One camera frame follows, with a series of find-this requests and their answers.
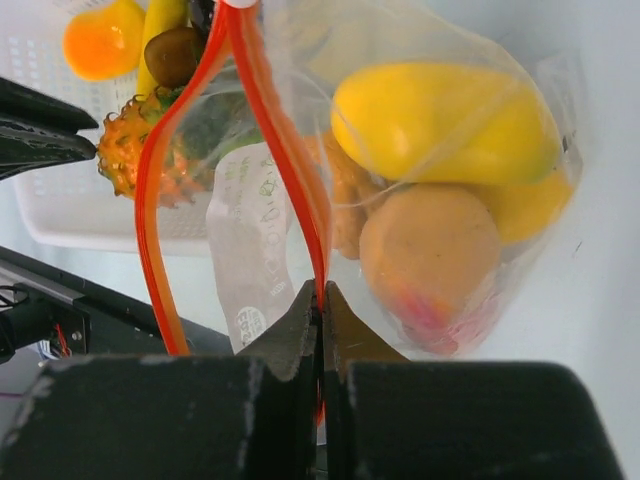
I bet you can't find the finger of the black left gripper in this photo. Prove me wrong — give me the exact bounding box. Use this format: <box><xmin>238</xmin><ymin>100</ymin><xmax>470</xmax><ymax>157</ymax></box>
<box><xmin>1</xmin><ymin>78</ymin><xmax>98</xmax><ymax>133</ymax></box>
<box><xmin>1</xmin><ymin>124</ymin><xmax>96</xmax><ymax>180</ymax></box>

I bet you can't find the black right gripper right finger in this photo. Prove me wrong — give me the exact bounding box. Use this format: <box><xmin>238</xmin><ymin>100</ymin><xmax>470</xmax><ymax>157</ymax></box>
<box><xmin>320</xmin><ymin>281</ymin><xmax>408</xmax><ymax>479</ymax></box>

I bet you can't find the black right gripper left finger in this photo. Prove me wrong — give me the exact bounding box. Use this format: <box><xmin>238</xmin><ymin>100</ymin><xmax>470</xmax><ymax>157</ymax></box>
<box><xmin>238</xmin><ymin>280</ymin><xmax>320</xmax><ymax>479</ymax></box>

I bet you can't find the pink toy peach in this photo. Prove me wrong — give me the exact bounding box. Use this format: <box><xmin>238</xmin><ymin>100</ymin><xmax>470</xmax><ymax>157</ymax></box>
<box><xmin>394</xmin><ymin>295</ymin><xmax>499</xmax><ymax>357</ymax></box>

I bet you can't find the orange toy fruit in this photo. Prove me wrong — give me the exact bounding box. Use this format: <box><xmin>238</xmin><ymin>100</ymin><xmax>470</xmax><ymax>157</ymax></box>
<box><xmin>358</xmin><ymin>183</ymin><xmax>503</xmax><ymax>321</ymax></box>

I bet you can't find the clear zip bag red zipper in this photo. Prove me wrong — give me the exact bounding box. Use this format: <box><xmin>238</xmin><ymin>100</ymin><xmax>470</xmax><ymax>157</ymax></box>
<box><xmin>134</xmin><ymin>0</ymin><xmax>586</xmax><ymax>426</ymax></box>

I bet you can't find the yellow toy mango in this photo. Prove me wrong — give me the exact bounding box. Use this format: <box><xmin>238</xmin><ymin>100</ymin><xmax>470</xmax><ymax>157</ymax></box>
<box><xmin>330</xmin><ymin>62</ymin><xmax>562</xmax><ymax>185</ymax></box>

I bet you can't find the green toy bell pepper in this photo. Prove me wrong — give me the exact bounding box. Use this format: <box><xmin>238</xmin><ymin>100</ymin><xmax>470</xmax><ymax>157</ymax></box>
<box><xmin>207</xmin><ymin>128</ymin><xmax>264</xmax><ymax>168</ymax></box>

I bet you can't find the yellow toy bell pepper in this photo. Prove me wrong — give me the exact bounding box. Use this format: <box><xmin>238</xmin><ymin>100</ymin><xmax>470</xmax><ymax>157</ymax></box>
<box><xmin>469</xmin><ymin>169</ymin><xmax>573</xmax><ymax>245</ymax></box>

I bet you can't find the white perforated plastic basket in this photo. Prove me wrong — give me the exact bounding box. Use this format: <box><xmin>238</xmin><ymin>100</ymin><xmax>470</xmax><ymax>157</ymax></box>
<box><xmin>1</xmin><ymin>1</ymin><xmax>211</xmax><ymax>257</ymax></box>

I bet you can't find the orange toy papaya half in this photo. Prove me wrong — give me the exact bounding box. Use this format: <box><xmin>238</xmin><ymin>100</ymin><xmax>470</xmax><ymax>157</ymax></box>
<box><xmin>62</xmin><ymin>1</ymin><xmax>145</xmax><ymax>82</ymax></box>

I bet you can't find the orange toy pineapple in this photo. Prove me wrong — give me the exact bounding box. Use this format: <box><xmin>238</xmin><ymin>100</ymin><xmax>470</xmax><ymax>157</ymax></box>
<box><xmin>96</xmin><ymin>84</ymin><xmax>211</xmax><ymax>209</ymax></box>

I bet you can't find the brown toy potato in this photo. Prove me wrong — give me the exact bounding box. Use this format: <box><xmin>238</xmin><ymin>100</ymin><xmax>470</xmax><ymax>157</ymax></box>
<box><xmin>154</xmin><ymin>27</ymin><xmax>205</xmax><ymax>88</ymax></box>

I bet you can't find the yellow toy banana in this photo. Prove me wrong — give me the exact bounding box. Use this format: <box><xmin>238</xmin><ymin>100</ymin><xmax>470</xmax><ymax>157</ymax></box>
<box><xmin>136</xmin><ymin>0</ymin><xmax>188</xmax><ymax>98</ymax></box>

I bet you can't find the dark purple toy eggplant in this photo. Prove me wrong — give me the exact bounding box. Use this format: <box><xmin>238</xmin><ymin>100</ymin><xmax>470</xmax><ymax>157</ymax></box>
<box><xmin>189</xmin><ymin>0</ymin><xmax>216</xmax><ymax>40</ymax></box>

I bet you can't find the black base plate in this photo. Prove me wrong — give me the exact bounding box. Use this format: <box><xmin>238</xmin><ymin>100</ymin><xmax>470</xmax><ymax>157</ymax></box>
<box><xmin>0</xmin><ymin>244</ymin><xmax>236</xmax><ymax>366</ymax></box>

